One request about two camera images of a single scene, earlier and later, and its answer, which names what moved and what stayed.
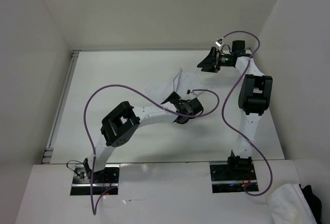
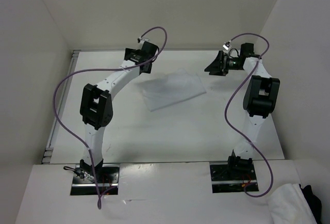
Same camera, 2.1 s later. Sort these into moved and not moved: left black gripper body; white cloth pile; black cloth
Moved: left black gripper body
Not moved: black cloth; white cloth pile
